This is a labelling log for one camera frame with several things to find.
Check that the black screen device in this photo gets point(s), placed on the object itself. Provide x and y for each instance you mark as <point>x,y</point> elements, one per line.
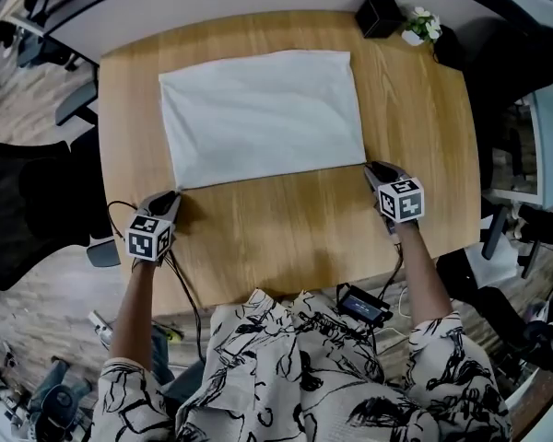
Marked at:
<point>361,304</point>

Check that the white t-shirt with lavender sleeves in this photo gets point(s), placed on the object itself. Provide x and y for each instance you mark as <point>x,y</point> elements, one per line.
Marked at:
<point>258,118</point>

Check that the dark grey equipment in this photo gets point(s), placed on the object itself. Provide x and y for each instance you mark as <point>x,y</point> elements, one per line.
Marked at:
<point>60,398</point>

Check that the person's right forearm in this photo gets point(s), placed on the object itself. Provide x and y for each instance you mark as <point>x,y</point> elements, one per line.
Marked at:
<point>424,283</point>

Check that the person's white black-patterned dress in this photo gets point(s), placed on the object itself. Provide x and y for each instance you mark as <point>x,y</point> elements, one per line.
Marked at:
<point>304,375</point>

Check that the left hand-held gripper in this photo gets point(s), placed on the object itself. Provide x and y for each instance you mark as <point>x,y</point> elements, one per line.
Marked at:
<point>143,242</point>

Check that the white potted flower plant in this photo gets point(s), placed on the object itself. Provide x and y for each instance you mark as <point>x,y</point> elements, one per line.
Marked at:
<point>421,26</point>

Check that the person's left forearm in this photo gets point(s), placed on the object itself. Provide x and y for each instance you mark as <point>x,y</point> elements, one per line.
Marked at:
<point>133,306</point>

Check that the black mesh office chair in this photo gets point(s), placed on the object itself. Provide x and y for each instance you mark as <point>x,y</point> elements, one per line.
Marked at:
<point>37,210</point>

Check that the black pen holder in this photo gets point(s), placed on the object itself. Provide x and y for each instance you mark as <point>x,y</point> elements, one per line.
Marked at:
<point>380,16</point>

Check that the light blue desk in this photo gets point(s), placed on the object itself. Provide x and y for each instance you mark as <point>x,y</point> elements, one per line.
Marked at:
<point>548,154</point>

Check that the white cloth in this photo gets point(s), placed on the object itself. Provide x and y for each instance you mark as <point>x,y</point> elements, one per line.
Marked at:
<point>500,260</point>

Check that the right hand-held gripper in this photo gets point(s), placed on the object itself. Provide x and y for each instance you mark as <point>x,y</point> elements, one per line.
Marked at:
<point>403,201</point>

